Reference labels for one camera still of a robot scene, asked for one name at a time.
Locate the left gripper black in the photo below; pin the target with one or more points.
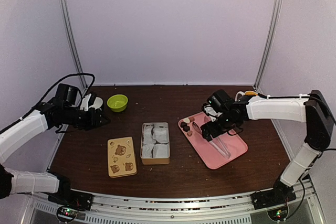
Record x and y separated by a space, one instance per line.
93 119

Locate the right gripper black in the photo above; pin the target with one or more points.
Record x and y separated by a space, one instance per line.
213 132

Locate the clear plastic tongs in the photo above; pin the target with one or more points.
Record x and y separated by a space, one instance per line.
221 147

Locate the bear print tin lid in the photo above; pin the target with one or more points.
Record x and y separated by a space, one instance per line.
121 157

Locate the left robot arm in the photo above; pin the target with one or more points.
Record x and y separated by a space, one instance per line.
13 138

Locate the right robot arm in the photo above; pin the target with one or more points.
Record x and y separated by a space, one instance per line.
304 123

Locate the lime green bowl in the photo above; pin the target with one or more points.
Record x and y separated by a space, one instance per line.
117 103

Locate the floral white mug yellow inside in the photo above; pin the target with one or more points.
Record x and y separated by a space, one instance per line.
240 94

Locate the pink plastic tray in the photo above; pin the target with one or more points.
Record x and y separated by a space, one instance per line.
208 154

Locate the rectangular tin box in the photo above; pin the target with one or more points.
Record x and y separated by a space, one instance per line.
155 144

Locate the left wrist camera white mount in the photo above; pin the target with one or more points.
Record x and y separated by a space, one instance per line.
91 100

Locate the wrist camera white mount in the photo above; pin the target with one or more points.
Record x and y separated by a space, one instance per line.
210 113
91 100

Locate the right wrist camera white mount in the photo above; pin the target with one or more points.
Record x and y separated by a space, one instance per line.
210 113

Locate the aluminium frame rail right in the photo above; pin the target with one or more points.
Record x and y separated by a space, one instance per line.
269 41

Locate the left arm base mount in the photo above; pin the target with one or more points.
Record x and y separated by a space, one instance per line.
71 195

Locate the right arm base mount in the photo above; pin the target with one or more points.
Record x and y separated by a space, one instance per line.
273 195

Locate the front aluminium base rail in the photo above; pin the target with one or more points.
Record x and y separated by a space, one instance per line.
236 208

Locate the aluminium frame post left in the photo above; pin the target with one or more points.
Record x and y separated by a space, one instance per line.
70 36

